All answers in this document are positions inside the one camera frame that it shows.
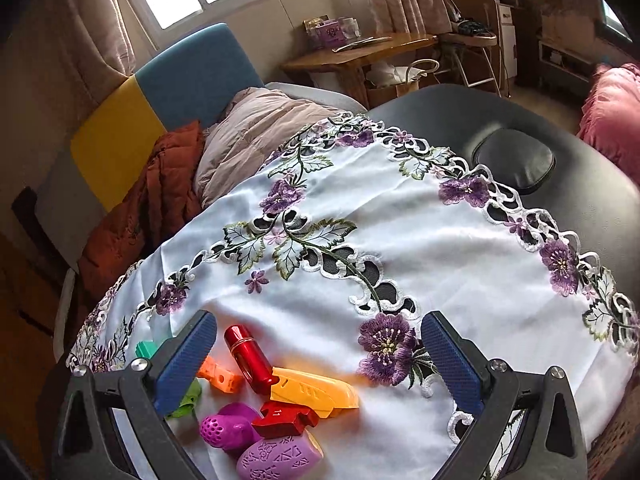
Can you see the black face-hole cushion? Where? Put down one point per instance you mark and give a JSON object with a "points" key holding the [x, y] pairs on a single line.
{"points": [[515, 160]]}

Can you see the white folding chair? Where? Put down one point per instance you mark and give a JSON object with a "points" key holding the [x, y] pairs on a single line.
{"points": [[472, 40]]}

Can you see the white shelf unit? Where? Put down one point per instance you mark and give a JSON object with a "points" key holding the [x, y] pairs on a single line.
{"points": [[570, 65]]}

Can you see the orange plastic block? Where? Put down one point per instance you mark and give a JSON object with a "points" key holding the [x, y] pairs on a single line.
{"points": [[220, 375]]}

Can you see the teal plastic funnel piece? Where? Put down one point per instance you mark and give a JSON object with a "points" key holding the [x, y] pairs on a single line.
{"points": [[145, 349]]}

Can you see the rust-brown quilted jacket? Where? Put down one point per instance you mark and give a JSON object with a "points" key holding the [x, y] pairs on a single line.
{"points": [[160, 200]]}

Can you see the red plastic block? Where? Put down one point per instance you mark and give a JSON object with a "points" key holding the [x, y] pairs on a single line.
{"points": [[280, 417]]}

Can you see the purple gift box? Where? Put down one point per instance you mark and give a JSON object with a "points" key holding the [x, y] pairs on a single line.
{"points": [[330, 34]]}

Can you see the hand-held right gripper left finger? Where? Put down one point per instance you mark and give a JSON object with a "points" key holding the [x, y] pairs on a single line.
{"points": [[185, 365]]}

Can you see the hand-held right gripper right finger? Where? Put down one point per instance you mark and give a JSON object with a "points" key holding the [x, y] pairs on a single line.
{"points": [[452, 365]]}

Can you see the wooden desk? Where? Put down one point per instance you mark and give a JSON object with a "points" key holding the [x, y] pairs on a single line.
{"points": [[360, 55]]}

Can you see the grey yellow blue headboard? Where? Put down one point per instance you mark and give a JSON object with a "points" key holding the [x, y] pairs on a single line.
{"points": [[195, 75]]}

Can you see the white floral embroidered tablecloth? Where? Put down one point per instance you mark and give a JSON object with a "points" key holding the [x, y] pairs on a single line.
{"points": [[400, 230]]}

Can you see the lilac patterned oval piece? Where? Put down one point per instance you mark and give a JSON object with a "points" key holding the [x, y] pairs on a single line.
{"points": [[275, 460]]}

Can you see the magenta perforated cap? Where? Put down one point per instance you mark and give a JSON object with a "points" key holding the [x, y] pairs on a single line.
{"points": [[220, 427]]}

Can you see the woven rattan chair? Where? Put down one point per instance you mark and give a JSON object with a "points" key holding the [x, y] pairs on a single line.
{"points": [[620, 440]]}

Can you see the lime green plastic piece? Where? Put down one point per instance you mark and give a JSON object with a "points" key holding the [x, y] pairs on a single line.
{"points": [[187, 400]]}

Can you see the yellow plastic shell piece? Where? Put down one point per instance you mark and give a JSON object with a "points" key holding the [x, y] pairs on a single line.
{"points": [[320, 390]]}

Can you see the pink blanket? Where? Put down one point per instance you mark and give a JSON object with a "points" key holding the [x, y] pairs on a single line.
{"points": [[612, 115]]}

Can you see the red metallic cylinder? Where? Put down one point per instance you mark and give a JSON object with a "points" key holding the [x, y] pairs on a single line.
{"points": [[245, 355]]}

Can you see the pale pink duvet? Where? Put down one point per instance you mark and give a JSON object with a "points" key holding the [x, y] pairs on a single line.
{"points": [[250, 130]]}

